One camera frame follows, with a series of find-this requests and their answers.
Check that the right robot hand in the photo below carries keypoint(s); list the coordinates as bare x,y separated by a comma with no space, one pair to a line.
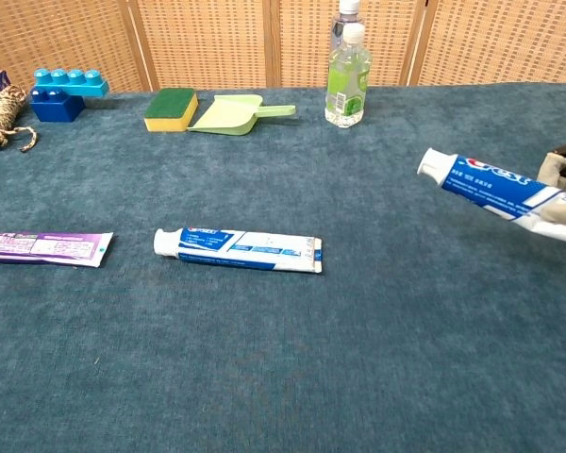
553,167

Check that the Crest blue white toothpaste tube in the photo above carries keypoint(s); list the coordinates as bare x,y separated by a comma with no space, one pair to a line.
490,181

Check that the flattened blue white toothpaste tube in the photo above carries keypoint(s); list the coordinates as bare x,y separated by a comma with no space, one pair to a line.
245,250

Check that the purple white toothpaste tube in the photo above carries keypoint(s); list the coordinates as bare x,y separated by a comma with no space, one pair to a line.
52,247

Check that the clear bottle green label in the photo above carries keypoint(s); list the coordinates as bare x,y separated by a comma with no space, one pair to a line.
348,89

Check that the clear bottle purple label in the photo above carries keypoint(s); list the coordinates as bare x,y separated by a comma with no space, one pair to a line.
342,21

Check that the teal table cloth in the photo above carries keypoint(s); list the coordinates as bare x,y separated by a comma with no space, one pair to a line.
283,354

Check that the light green dustpan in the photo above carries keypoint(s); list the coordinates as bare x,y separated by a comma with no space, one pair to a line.
226,115

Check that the wicker folding screen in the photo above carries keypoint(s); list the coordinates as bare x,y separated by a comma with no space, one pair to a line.
207,42

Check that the green yellow sponge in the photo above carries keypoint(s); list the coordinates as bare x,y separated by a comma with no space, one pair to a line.
167,111

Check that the light blue four-stud block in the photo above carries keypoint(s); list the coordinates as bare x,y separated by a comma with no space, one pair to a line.
75,85

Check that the dark blue two-stud block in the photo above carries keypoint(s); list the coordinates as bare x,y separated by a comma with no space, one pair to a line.
56,109

